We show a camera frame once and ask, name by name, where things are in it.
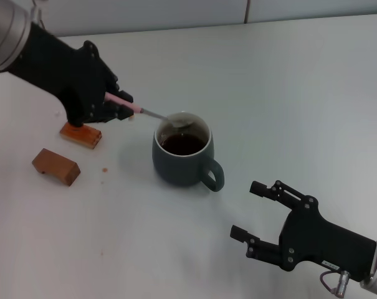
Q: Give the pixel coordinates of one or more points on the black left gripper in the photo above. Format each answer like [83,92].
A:
[63,71]

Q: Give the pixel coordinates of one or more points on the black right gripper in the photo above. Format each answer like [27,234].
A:
[322,240]

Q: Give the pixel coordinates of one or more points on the grey ceramic cup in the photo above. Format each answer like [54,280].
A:
[175,168]

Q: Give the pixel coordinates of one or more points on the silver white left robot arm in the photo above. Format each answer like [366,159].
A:
[4,31]

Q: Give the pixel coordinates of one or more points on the grooved orange wooden block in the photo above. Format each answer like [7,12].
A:
[85,137]

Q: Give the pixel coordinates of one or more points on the dark brown coffee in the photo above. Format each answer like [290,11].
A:
[183,145]

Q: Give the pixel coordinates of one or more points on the notched brown wooden block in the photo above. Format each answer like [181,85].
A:
[63,169]

